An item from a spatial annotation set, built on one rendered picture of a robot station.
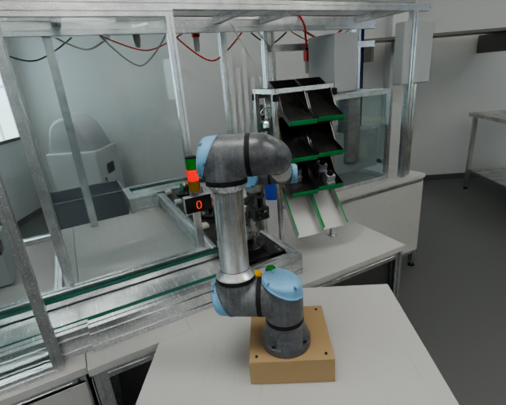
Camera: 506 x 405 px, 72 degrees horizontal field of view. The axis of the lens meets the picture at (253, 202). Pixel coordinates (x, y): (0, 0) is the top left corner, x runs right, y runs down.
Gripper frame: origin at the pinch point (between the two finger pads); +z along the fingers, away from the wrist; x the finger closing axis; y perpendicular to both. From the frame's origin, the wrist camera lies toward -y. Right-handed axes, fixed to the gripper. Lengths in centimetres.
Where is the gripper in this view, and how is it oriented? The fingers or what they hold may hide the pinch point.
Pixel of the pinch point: (255, 232)
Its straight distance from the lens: 154.5
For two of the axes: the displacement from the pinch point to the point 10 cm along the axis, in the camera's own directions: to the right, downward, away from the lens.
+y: 4.7, 2.7, -8.4
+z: 0.7, 9.4, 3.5
